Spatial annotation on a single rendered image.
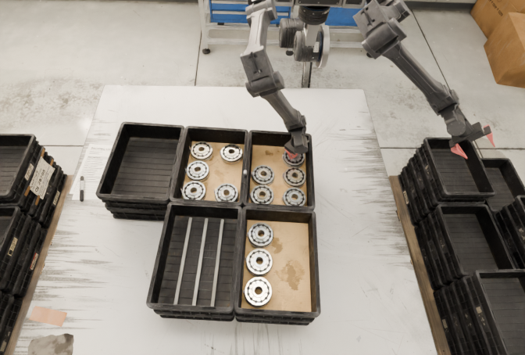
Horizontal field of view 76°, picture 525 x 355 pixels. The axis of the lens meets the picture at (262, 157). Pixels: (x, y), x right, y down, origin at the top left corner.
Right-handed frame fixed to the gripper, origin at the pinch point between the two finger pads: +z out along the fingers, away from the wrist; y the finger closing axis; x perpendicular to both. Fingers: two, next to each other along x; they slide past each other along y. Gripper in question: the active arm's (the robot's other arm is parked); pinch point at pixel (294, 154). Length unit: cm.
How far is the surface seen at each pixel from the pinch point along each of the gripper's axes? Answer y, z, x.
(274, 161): -7.3, 4.1, 5.7
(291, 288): -46, 4, -38
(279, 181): -14.2, 4.1, -3.4
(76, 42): 5, 86, 271
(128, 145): -50, 4, 63
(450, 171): 82, 39, -63
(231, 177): -28.2, 4.0, 13.7
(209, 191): -40.1, 4.0, 15.4
